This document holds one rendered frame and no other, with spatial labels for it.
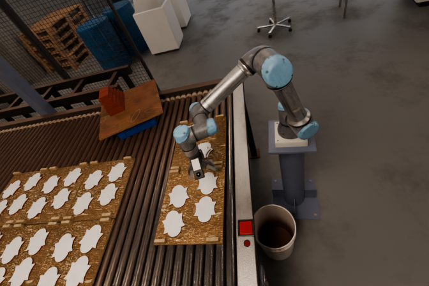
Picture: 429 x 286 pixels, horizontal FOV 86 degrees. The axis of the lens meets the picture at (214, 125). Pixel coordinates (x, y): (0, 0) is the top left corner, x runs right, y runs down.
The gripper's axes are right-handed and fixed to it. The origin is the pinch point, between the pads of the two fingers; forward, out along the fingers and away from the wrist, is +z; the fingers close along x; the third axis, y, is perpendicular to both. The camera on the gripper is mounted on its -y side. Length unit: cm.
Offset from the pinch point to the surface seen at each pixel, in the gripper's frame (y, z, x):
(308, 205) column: 9, 101, -63
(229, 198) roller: -11.1, 10.0, -8.7
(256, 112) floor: 137, 103, -63
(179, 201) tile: -5.0, 7.4, 17.6
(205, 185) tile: -0.7, 7.5, 2.1
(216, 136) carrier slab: 32.1, 8.6, -11.6
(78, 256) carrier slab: -16, 8, 75
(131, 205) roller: 4.2, 10.3, 48.1
